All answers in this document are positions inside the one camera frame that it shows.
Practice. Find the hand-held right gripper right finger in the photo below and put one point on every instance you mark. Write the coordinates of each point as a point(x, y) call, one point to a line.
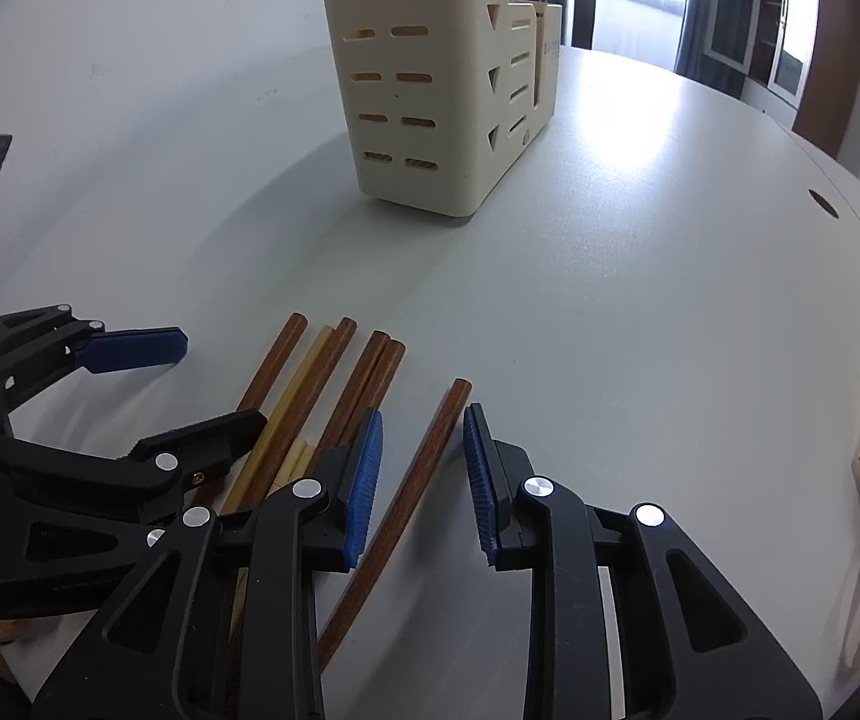
point(478, 487)

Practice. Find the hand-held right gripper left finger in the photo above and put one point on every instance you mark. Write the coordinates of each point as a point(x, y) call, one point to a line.
point(361, 495)

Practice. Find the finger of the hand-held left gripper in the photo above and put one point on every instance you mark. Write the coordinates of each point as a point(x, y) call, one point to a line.
point(212, 439)
point(137, 349)

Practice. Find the light bamboo chopstick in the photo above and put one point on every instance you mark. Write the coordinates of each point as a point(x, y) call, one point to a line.
point(291, 397)
point(296, 461)

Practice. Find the cream plastic utensil holder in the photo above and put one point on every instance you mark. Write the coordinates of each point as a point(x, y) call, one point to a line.
point(415, 90)

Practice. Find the person's left hand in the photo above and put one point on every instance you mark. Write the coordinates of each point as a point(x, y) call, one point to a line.
point(2, 630)

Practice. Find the grey curtain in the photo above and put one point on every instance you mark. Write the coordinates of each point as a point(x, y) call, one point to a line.
point(692, 7)

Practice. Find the glass door cabinet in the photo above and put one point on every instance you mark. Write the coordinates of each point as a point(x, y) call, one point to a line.
point(730, 7)

